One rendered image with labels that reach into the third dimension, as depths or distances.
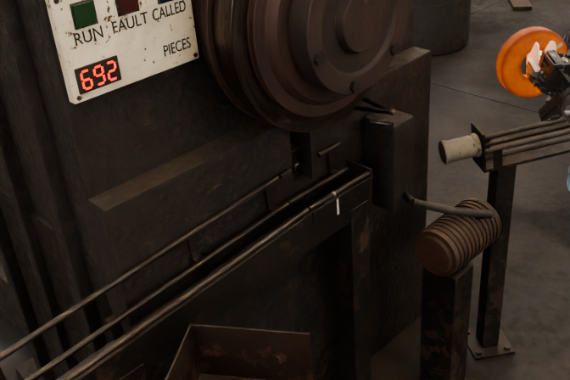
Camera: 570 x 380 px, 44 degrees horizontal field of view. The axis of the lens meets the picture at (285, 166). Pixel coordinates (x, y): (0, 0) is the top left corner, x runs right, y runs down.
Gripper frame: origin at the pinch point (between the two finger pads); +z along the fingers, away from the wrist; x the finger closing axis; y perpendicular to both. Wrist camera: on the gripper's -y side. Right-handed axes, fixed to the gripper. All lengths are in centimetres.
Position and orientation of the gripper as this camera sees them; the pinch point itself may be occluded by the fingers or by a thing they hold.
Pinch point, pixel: (533, 53)
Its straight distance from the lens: 167.3
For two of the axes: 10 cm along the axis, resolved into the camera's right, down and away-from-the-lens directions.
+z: -1.7, -6.8, 7.2
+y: -0.2, -7.2, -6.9
